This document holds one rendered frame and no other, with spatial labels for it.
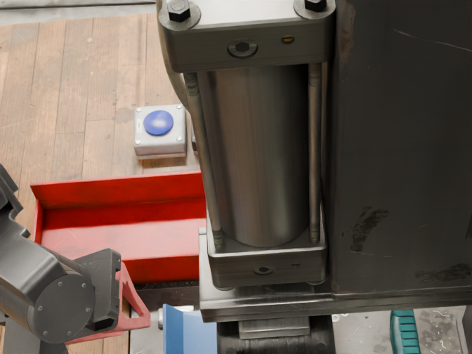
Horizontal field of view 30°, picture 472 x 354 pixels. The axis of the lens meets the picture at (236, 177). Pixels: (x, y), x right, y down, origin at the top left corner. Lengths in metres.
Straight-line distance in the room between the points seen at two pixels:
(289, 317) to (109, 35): 0.69
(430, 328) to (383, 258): 0.42
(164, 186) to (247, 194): 0.52
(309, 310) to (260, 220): 0.15
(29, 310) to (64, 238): 0.45
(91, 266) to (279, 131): 0.32
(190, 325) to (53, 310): 0.28
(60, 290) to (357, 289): 0.22
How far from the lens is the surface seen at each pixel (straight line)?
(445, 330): 1.04
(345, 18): 0.43
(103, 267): 0.80
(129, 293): 0.85
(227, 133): 0.54
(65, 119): 1.24
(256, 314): 0.74
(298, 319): 0.75
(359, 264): 0.63
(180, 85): 0.66
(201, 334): 0.93
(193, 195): 1.12
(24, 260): 0.68
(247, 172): 0.57
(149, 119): 1.16
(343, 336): 1.03
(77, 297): 0.69
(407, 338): 1.00
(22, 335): 0.76
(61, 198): 1.13
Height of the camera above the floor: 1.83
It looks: 55 degrees down
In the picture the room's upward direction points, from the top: 7 degrees counter-clockwise
